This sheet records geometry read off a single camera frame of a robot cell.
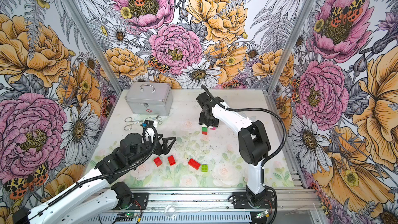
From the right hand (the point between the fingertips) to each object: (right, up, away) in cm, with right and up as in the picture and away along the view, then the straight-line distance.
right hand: (207, 126), depth 90 cm
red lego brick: (-1, -5, +7) cm, 9 cm away
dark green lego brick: (-1, -2, +3) cm, 4 cm away
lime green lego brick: (-2, -21, -7) cm, 22 cm away
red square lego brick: (-19, -18, -5) cm, 27 cm away
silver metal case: (-35, +16, +6) cm, 39 cm away
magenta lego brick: (+4, -1, 0) cm, 4 cm away
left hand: (-19, -5, -16) cm, 25 cm away
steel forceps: (-50, -2, +11) cm, 51 cm away
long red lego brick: (-7, -19, -5) cm, 21 cm away
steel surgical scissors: (-51, +3, +15) cm, 54 cm away
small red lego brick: (-26, -17, -7) cm, 32 cm away
